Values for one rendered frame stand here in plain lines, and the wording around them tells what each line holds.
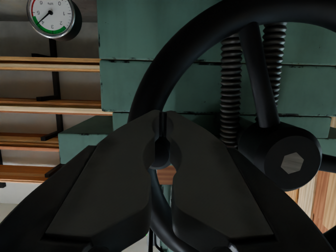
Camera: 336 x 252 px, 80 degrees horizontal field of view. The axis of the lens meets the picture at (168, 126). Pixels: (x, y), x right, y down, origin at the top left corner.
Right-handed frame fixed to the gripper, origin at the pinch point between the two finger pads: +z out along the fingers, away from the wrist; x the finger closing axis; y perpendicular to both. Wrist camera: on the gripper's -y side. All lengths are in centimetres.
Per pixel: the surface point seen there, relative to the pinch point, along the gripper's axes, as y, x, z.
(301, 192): 162, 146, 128
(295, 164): 5.6, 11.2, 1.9
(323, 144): 16.5, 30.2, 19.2
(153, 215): 11.4, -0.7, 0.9
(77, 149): 18.0, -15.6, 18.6
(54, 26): -2.2, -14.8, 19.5
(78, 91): 108, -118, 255
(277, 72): 0.8, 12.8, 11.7
